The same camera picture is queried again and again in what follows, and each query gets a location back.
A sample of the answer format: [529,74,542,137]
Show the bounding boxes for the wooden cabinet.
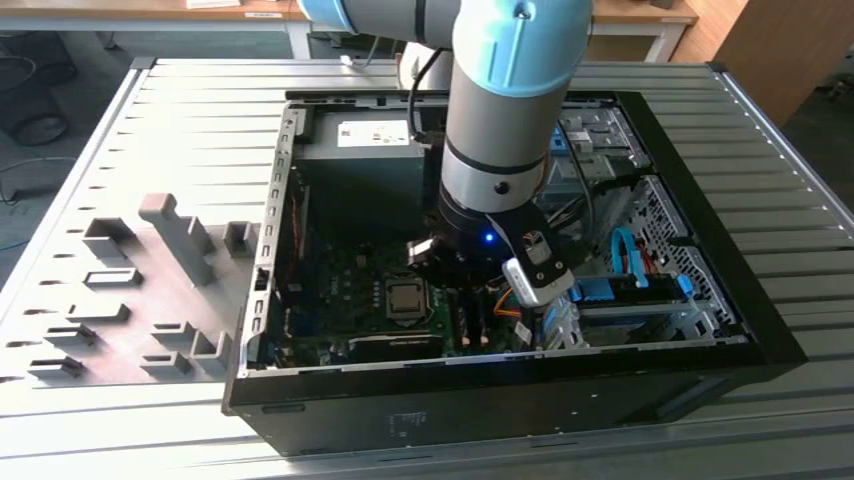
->
[670,0,854,129]

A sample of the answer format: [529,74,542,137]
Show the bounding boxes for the black wire bundle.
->
[533,177,639,242]

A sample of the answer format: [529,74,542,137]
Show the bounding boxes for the grey metal drive cage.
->
[543,103,654,202]

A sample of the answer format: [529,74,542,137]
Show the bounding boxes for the green motherboard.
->
[266,234,535,369]

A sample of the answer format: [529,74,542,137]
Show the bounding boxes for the CPU socket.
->
[380,271,432,329]

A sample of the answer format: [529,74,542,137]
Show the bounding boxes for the hard disk in blue carrier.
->
[571,275,695,307]

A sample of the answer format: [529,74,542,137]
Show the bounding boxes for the blue flat wire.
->
[609,227,654,290]

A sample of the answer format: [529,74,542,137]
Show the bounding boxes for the RAM stick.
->
[452,292,472,347]

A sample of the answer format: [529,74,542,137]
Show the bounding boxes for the black wheeled bin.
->
[0,32,80,147]

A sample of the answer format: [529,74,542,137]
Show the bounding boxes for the grey parts rack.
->
[25,192,266,389]

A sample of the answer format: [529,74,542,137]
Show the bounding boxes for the black PC case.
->
[220,89,809,457]

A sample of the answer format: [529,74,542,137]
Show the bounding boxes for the silver CPU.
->
[388,283,426,312]

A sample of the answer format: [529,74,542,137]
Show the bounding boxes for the wooden desk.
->
[0,0,701,64]

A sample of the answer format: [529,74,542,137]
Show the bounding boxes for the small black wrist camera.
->
[406,238,439,274]

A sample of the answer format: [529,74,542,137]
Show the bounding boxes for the orange flat wire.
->
[493,287,529,318]

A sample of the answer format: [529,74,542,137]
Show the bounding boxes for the black graphics card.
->
[346,333,446,363]

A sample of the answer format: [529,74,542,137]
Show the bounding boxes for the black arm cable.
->
[406,47,456,150]

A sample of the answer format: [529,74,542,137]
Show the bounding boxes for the perforated metal disk bay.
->
[541,174,750,351]

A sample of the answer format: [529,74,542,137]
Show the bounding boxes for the silver camera on black bracket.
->
[483,212,577,308]

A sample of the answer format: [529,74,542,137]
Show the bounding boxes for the grey power supply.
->
[294,110,443,226]

